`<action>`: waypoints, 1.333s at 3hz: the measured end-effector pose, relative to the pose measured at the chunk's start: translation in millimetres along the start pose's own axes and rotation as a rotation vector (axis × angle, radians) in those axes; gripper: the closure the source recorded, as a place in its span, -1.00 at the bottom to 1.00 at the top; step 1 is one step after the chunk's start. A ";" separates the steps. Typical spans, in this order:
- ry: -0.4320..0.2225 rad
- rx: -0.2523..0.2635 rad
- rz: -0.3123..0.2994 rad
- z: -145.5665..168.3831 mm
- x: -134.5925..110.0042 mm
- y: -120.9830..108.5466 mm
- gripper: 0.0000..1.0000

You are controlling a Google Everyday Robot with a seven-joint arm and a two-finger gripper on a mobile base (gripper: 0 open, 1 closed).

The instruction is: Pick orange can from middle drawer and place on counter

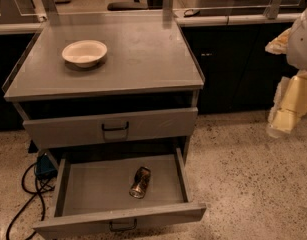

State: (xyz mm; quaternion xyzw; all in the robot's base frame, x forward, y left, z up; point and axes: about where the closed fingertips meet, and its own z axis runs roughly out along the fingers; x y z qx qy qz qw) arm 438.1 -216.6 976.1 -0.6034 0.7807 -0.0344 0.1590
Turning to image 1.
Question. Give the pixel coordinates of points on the white bowl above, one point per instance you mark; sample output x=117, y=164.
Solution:
x=85, y=53

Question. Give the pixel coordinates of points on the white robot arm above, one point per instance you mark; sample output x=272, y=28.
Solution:
x=296, y=54

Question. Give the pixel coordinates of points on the blue power box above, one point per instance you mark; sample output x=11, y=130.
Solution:
x=45, y=168

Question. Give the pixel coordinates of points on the orange soda can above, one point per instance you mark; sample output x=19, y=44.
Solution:
x=141, y=183

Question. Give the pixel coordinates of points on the black upper drawer handle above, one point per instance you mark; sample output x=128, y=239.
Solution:
x=106, y=128

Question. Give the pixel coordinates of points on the closed upper grey drawer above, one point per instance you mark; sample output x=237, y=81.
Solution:
x=98, y=129

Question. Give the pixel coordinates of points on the open lower grey drawer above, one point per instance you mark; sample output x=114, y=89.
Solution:
x=93, y=190

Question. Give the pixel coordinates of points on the black drawer handle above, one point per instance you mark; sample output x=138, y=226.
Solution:
x=122, y=226
x=106, y=128

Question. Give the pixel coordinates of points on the black lower drawer handle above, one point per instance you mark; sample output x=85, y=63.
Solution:
x=122, y=226

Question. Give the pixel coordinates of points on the dark low cabinet right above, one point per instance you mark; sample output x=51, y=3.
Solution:
x=239, y=74

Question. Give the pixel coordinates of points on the grey drawer cabinet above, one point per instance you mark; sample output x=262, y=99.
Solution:
x=147, y=67

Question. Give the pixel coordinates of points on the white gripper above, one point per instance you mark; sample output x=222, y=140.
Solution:
x=302, y=44

